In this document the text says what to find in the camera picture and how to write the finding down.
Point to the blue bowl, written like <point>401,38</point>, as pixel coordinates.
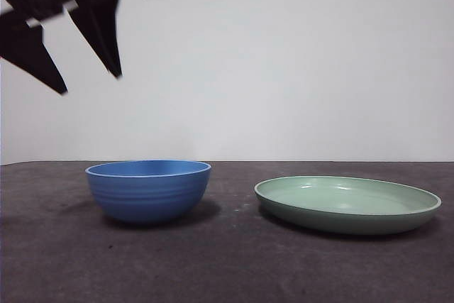
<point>149,196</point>

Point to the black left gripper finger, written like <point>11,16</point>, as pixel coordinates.
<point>28,54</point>
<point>99,33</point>

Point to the green plate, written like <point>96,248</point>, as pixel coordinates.
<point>347,210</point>

